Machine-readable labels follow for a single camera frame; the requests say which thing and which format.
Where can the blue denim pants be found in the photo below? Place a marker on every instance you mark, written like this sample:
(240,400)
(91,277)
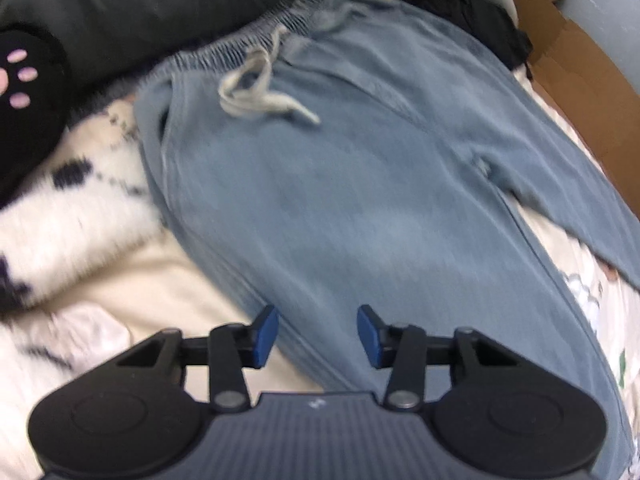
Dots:
(375,200)

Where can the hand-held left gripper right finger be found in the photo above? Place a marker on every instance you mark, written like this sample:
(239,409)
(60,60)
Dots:
(370,335)

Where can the brown cardboard box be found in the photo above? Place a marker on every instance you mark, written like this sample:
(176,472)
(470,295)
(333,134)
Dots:
(580,75)

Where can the black paw-print plush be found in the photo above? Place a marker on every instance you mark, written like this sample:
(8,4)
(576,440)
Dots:
(25,110)

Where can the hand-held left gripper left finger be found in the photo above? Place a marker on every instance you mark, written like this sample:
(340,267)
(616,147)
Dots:
(265,335)

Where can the white fluffy patterned blanket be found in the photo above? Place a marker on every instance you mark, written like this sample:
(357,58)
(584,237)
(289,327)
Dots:
(85,210)

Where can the black garment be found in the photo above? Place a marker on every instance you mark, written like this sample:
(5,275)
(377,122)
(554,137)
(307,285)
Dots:
(480,25)

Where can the cream bear-print bedsheet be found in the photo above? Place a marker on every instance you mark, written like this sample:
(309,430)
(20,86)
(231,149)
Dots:
(170,280)

